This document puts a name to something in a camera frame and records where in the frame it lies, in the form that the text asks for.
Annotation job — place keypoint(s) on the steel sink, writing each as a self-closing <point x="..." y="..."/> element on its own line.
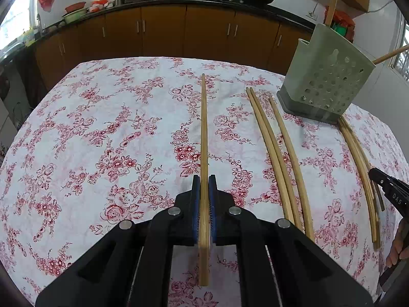
<point x="11" y="54"/>

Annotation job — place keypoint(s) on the green basin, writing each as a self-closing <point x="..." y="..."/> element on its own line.
<point x="75" y="16"/>

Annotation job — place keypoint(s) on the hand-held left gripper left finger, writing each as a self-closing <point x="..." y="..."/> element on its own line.
<point x="196" y="211"/>

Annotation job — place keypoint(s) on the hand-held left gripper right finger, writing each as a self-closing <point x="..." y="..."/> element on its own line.
<point x="213" y="211"/>

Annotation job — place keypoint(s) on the brown lower kitchen cabinets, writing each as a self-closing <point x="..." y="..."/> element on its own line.
<point x="159" y="35"/>

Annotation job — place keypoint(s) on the red and white plastic bag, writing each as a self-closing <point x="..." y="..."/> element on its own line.
<point x="100" y="4"/>

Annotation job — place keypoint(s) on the red floral tablecloth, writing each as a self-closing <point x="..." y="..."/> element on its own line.
<point x="96" y="153"/>

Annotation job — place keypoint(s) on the red and green packages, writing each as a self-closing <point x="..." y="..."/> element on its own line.
<point x="343" y="25"/>

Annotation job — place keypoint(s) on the metal faucet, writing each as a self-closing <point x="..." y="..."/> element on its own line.
<point x="39" y="25"/>

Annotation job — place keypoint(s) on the yellow bottle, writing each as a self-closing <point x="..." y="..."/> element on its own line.
<point x="29" y="37"/>

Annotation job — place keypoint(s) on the green perforated chopstick holder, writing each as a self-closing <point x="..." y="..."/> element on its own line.
<point x="322" y="70"/>

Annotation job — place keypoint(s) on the person's right hand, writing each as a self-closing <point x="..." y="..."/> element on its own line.
<point x="397" y="246"/>

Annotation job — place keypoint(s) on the red basin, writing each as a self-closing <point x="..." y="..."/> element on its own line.
<point x="75" y="6"/>

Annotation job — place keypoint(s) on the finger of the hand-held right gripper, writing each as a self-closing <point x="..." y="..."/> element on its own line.
<point x="377" y="176"/>

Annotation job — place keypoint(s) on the black kitchen countertop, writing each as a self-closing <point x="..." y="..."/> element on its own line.
<point x="204" y="0"/>

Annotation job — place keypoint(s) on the kitchen window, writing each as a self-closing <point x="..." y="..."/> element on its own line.
<point x="403" y="48"/>
<point x="16" y="16"/>

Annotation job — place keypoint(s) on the white wall socket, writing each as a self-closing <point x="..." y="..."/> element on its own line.
<point x="312" y="15"/>

